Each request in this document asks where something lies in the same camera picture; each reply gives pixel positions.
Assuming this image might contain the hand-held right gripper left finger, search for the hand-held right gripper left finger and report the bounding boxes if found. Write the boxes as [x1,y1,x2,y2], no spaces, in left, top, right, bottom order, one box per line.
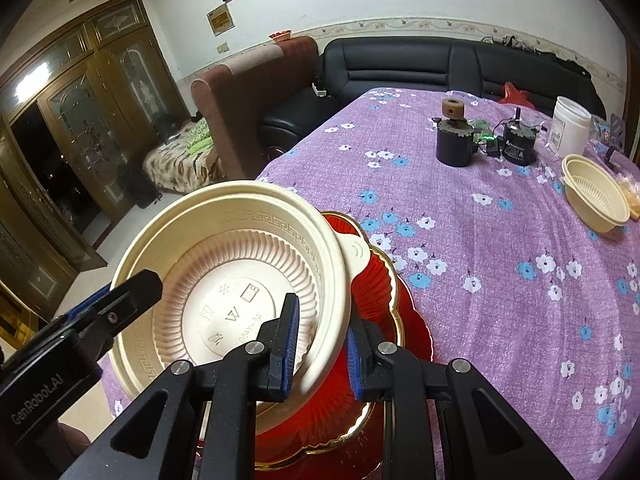
[60,292,303,480]

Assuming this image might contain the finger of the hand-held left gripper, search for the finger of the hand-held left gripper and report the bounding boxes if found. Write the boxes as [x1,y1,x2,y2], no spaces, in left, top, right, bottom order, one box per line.
[62,269,164,361]

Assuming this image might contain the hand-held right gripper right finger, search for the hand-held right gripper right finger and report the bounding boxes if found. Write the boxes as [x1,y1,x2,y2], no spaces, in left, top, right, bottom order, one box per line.
[346,317,576,480]

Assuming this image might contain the red scalloped plastic plate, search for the red scalloped plastic plate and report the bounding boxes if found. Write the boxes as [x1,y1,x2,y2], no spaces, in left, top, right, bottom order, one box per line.
[197,280,435,480]

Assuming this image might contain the large beige plastic bowl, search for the large beige plastic bowl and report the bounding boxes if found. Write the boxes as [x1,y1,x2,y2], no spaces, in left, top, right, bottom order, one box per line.
[108,180,372,433]

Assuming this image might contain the black box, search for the black box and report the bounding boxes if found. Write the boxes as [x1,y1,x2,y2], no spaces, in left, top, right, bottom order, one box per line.
[122,167,161,209]

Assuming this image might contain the purple floral tablecloth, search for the purple floral tablecloth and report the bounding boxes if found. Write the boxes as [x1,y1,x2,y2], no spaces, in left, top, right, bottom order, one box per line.
[97,86,640,480]

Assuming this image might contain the floral blanket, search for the floral blanket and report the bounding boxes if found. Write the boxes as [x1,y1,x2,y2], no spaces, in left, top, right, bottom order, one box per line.
[142,119,226,195]

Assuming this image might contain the wooden glass door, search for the wooden glass door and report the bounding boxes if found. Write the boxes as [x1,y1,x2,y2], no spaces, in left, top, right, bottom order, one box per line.
[0,0,193,321]

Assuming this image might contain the brown armchair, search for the brown armchair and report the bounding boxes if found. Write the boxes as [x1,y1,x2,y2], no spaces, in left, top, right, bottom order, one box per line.
[190,35,321,181]

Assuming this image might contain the black motor with gear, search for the black motor with gear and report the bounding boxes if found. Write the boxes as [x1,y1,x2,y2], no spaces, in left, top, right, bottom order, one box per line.
[432,116,480,168]

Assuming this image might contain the green circuit board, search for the green circuit board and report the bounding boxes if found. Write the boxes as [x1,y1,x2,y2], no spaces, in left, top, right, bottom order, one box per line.
[470,119,496,145]

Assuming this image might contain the small beige plastic bowl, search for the small beige plastic bowl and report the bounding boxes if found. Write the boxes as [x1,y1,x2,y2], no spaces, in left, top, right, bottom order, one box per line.
[561,154,632,234]

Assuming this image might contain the black leather sofa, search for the black leather sofa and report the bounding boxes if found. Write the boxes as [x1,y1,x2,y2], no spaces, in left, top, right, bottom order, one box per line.
[260,35,608,161]

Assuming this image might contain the red bag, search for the red bag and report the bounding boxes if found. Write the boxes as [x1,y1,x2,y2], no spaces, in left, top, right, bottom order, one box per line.
[500,81,533,108]

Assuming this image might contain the white plastic jar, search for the white plastic jar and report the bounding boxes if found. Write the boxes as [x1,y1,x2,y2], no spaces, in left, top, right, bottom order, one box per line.
[550,96,593,157]

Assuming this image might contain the yellow snack bag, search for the yellow snack bag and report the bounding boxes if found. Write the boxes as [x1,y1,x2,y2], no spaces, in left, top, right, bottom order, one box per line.
[617,170,640,221]

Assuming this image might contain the grey phone stand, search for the grey phone stand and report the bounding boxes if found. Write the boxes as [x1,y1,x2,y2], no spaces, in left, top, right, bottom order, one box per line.
[602,114,628,166]

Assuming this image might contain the black motor with wires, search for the black motor with wires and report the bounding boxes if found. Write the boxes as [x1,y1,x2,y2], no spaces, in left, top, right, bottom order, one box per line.
[501,107,538,166]

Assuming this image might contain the yellow wall notice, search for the yellow wall notice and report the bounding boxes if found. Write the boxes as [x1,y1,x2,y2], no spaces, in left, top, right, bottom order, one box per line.
[206,2,236,37]

